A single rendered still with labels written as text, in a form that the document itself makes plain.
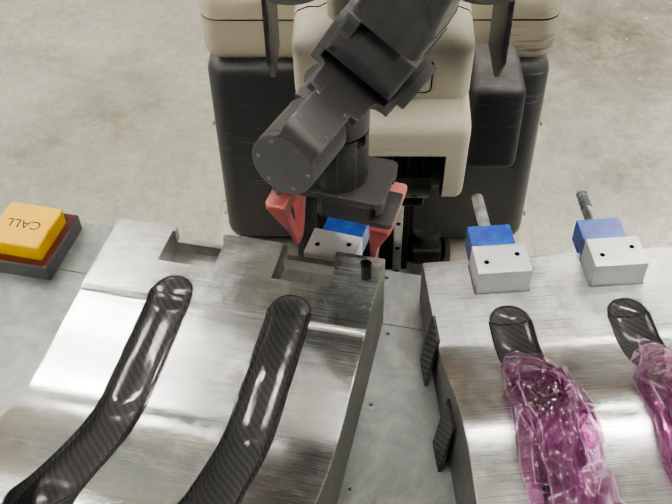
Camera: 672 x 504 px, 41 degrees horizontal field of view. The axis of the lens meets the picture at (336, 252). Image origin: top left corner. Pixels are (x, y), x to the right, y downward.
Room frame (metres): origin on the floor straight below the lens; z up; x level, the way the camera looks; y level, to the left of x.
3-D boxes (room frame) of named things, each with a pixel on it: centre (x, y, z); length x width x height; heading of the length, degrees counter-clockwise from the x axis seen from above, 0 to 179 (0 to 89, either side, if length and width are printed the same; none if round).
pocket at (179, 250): (0.59, 0.13, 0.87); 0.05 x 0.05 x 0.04; 76
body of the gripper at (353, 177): (0.64, 0.00, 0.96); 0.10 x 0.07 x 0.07; 72
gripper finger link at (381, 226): (0.63, -0.03, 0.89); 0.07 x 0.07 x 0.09; 72
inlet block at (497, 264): (0.62, -0.15, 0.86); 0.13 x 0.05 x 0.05; 3
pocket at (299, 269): (0.57, 0.03, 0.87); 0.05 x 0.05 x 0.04; 76
